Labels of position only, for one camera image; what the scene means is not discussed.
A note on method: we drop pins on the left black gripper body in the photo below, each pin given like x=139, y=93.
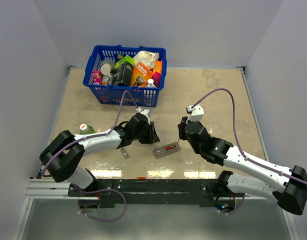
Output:
x=146, y=135

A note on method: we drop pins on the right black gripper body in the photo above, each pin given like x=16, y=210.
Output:
x=183, y=135

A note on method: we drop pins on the white grey remote control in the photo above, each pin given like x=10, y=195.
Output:
x=161, y=152

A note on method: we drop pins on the grey battery cover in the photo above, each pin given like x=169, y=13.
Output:
x=125, y=153

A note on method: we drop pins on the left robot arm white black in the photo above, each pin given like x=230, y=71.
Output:
x=62, y=156

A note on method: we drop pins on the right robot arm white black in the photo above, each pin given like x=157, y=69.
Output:
x=288, y=186

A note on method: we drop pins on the small white cap bottle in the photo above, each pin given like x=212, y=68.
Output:
x=150, y=83

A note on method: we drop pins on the magenta small box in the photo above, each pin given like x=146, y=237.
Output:
x=156, y=78

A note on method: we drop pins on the orange Gillette razor box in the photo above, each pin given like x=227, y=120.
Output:
x=140, y=75

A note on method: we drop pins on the orange juice bottle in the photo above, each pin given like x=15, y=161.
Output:
x=85, y=129

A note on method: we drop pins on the black green box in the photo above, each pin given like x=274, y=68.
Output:
x=123, y=72

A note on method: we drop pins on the blue plastic basket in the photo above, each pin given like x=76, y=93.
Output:
x=111, y=95

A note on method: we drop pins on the crumpled white paper bag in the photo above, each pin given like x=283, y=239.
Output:
x=147, y=58

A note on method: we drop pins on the pink box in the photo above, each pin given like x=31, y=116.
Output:
x=96, y=77

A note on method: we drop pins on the white pump bottle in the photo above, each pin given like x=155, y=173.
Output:
x=107, y=67

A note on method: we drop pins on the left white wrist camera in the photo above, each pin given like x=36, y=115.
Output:
x=146, y=112

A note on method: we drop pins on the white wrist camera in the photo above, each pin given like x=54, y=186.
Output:
x=196, y=113
x=146, y=112

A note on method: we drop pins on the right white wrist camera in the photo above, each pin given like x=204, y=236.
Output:
x=196, y=113

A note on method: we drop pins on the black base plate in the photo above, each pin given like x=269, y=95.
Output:
x=205, y=193

